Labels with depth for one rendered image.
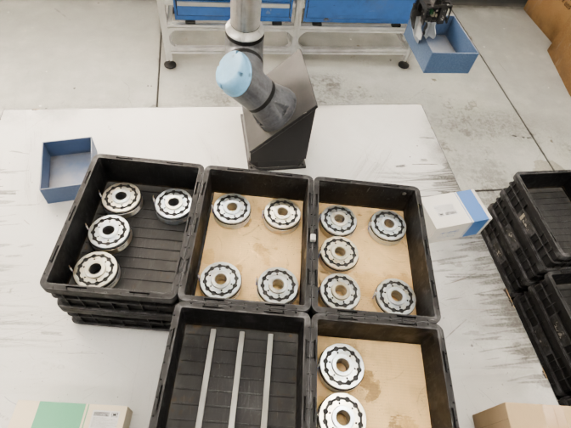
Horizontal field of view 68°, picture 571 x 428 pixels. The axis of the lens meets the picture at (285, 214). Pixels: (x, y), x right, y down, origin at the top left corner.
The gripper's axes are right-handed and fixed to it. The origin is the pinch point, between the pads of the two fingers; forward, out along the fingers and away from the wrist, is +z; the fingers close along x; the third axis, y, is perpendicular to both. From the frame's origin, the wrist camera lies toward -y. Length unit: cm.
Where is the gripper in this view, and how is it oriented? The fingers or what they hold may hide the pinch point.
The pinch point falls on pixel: (420, 37)
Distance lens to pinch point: 144.4
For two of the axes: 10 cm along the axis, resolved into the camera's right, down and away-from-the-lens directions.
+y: 1.1, 8.2, -5.6
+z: 0.2, 5.6, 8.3
